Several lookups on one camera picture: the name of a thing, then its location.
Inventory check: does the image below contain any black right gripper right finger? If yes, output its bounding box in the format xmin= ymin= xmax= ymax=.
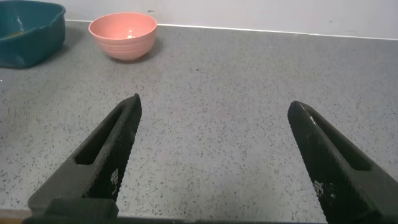
xmin=287 ymin=100 xmax=398 ymax=224

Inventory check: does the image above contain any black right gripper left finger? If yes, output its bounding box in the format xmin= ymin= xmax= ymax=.
xmin=23 ymin=93 xmax=143 ymax=224

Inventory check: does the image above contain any pink ribbed bowl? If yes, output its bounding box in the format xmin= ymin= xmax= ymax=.
xmin=88 ymin=12 xmax=158 ymax=62

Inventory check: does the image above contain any teal square plastic tray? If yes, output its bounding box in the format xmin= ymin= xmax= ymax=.
xmin=0 ymin=0 xmax=67 ymax=70

